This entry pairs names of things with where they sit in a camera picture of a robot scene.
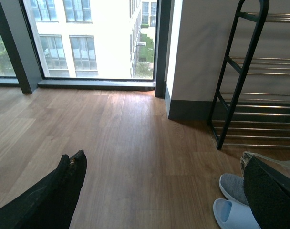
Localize dark window frame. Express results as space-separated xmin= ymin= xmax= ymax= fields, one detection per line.
xmin=0 ymin=0 xmax=170 ymax=98

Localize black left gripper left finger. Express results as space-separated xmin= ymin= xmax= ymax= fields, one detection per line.
xmin=0 ymin=150 xmax=87 ymax=229

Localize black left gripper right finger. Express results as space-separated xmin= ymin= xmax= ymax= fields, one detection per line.
xmin=240 ymin=151 xmax=290 ymax=229

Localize grey knit sneaker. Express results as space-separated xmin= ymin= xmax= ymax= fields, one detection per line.
xmin=219 ymin=173 xmax=249 ymax=206

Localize black metal shoe rack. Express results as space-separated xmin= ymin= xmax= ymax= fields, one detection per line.
xmin=207 ymin=0 xmax=290 ymax=149

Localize light blue slide sandal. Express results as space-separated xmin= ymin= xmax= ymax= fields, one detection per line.
xmin=213 ymin=198 xmax=260 ymax=229

